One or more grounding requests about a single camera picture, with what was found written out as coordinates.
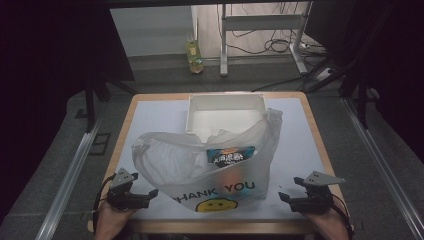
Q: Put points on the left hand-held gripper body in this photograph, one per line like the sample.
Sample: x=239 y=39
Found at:
x=125 y=198

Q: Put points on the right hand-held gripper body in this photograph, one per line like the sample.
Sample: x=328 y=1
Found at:
x=313 y=201

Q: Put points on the translucent printed plastic bag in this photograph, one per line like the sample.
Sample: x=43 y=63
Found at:
x=166 y=160

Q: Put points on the person's left hand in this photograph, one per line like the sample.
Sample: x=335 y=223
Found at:
x=110 y=223

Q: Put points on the person's right hand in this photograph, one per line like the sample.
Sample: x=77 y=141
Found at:
x=330 y=226

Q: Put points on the black floor plate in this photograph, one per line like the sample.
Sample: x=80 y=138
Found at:
x=100 y=144

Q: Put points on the orange packet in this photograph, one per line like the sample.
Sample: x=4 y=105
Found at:
x=230 y=180

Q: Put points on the white table mat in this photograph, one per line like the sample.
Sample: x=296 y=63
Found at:
x=160 y=116

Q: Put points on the blue snack packet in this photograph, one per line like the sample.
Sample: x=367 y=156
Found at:
x=230 y=156

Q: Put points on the wooden table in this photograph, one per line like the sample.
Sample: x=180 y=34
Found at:
x=216 y=226

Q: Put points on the black metal stand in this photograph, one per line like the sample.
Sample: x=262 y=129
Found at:
x=361 y=100
x=91 y=96

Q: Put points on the white plastic box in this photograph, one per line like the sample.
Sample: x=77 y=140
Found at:
x=226 y=115

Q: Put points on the white power strip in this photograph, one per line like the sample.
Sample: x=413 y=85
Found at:
x=323 y=74

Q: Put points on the black curtain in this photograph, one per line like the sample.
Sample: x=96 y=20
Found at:
x=43 y=83
x=393 y=66

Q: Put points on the yellow drink bottle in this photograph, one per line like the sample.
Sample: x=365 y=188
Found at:
x=194 y=55

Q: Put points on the aluminium floor rail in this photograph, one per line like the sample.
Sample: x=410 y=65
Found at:
x=71 y=180
x=383 y=166

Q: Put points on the white metal desk frame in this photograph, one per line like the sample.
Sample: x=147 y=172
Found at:
x=260 y=22

